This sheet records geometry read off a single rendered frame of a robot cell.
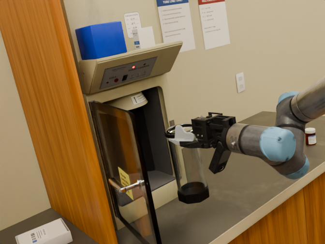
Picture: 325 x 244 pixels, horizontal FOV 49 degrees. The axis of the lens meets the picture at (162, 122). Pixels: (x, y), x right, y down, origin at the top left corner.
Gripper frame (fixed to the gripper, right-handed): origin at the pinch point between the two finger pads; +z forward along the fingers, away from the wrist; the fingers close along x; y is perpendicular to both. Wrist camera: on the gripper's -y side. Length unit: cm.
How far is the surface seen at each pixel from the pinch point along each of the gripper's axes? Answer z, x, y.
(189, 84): 63, -61, 1
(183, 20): 62, -64, 34
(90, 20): 19.3, 11.7, 38.3
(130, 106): 21.4, 3.1, 9.1
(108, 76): 12.5, 13.7, 21.6
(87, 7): 19.3, 11.7, 41.9
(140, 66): 11.9, 2.5, 22.1
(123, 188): -7.5, 27.6, -3.2
